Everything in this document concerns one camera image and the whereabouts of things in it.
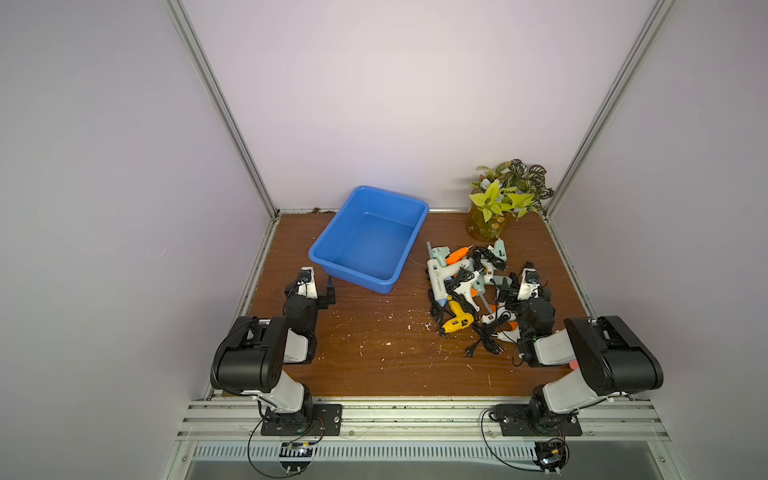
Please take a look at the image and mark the yellow glue gun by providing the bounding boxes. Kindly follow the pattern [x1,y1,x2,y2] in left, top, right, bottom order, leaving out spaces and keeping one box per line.
[439,300,475,336]

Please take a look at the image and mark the large white glue gun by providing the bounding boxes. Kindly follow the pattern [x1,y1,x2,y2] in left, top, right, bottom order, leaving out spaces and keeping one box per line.
[426,242,464,306]

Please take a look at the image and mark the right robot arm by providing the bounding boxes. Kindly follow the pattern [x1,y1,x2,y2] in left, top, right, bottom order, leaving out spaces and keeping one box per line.
[491,295,664,425]

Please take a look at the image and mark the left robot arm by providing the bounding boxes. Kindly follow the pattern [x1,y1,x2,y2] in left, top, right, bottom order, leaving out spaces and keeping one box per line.
[210,286,335,422]

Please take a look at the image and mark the mint glue gun back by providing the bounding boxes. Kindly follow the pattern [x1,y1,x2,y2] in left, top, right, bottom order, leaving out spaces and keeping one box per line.
[481,238,508,271]

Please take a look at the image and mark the blue plastic storage box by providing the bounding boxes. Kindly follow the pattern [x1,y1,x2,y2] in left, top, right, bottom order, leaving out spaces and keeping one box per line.
[308,186,430,294]

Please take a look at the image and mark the orange glue gun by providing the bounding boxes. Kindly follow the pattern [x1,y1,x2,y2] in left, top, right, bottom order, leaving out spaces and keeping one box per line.
[445,246,472,265]

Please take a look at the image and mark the potted green plant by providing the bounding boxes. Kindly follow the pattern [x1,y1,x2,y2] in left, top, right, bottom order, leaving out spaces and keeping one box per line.
[466,159,555,241]

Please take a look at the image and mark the right control board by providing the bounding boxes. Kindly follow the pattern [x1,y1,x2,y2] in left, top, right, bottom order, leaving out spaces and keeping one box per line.
[534,438,570,475]

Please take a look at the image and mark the control board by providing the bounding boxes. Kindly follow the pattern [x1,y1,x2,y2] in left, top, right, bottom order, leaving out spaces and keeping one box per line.
[278,442,315,477]
[534,438,570,475]

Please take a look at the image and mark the left control board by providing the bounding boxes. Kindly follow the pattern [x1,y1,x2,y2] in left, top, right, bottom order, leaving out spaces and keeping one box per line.
[278,442,315,477]

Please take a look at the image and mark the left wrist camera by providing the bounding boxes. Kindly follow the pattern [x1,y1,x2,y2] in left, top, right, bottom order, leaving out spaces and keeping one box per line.
[297,267,318,300]

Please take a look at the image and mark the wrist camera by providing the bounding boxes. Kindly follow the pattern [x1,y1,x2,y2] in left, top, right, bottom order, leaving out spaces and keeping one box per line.
[297,267,318,300]
[517,264,541,301]

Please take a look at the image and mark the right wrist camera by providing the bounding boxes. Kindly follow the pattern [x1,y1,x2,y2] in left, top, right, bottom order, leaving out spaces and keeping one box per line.
[517,264,541,301]

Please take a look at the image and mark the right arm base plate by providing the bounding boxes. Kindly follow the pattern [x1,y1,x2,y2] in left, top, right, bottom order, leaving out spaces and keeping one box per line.
[490,404,583,437]

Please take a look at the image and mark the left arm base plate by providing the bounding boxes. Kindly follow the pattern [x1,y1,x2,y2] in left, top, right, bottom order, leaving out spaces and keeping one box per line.
[260,403,343,437]

